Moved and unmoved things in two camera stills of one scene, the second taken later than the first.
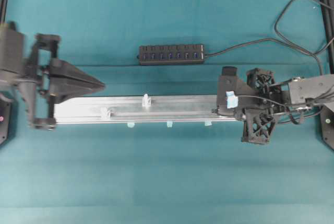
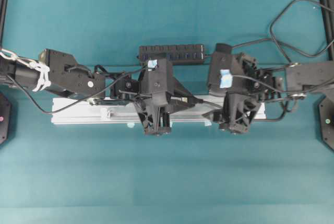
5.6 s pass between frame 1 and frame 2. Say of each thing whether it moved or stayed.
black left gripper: moved
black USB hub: stayed
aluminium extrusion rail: stayed
